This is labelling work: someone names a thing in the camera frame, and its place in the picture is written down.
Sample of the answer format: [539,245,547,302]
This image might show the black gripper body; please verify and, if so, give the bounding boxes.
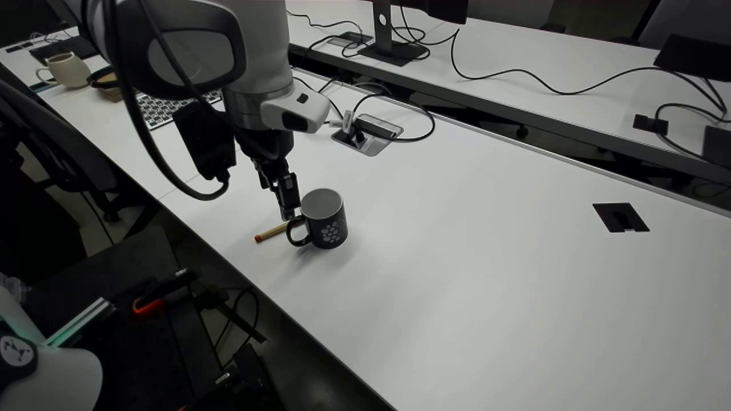
[238,125,297,183]

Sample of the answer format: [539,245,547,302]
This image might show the black mug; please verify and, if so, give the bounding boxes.
[285,186,351,251]

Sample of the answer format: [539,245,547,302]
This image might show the red and tan marker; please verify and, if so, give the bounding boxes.
[254,218,289,247]

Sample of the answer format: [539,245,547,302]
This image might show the checkered calibration sheet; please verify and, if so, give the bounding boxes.
[135,86,228,135]

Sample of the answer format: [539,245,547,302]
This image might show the Dell monitor stand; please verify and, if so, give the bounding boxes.
[354,0,431,69]

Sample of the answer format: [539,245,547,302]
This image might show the dark bowl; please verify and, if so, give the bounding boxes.
[85,63,125,103]

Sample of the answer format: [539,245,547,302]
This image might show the orange clamp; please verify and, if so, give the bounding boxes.
[129,291,196,316]

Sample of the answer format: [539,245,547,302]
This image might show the white cup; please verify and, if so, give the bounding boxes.
[44,50,93,92]

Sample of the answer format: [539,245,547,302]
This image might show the black monitor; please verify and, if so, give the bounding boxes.
[392,0,467,25]

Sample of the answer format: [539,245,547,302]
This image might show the black office chair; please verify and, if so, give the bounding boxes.
[0,63,127,225]

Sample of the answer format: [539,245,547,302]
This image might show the black flat tablet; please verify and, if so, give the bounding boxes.
[26,34,101,69]

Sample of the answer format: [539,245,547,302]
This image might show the black desk divider channel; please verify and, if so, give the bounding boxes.
[285,41,731,192]

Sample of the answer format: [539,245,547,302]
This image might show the small black rectangular plate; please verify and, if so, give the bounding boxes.
[592,198,651,238]

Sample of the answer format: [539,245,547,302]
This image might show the small black box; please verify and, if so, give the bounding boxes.
[631,112,671,138]

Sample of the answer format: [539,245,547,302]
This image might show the black device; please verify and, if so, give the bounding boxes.
[702,122,731,171]

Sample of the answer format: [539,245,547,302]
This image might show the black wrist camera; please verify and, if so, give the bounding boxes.
[170,100,239,183]

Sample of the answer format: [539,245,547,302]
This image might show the white labelled cable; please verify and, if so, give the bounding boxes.
[337,106,361,144]

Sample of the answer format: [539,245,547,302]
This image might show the grey desk cable grommet box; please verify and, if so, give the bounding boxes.
[330,112,403,159]

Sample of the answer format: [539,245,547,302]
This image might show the aluminium rail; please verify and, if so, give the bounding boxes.
[44,294,119,350]

